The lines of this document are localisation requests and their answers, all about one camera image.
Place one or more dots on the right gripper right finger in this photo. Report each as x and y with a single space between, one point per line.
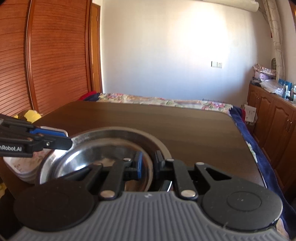
191 182

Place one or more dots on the white floral rectangular tray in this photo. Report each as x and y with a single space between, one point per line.
25 167

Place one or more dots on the clear plastic bag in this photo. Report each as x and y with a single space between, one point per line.
272 86

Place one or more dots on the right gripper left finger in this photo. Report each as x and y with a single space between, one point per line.
113 178

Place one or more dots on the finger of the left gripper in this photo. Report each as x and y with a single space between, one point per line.
23 126
46 142

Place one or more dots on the wooden slatted wardrobe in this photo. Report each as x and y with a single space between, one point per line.
50 53

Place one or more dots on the red cloth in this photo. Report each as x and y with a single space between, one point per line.
85 96

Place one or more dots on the dark blue blanket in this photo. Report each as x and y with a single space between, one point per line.
267 172

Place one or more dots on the small steel bowl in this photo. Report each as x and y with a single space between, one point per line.
85 155

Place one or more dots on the large steel bowl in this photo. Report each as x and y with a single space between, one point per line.
147 141

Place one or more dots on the floral bedspread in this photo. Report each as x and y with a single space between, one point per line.
192 104

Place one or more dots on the white air conditioner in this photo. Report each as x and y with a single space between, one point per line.
247 5

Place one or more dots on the white wall switch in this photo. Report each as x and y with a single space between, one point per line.
216 64

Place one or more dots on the patterned curtain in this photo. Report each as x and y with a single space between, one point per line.
273 17

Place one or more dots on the yellow plush toy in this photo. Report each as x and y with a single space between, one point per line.
28 115

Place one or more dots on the white cardboard box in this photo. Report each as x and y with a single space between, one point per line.
249 113

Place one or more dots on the wooden sideboard cabinet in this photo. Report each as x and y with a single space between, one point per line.
274 132

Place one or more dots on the pink floral bag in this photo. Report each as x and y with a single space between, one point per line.
263 73

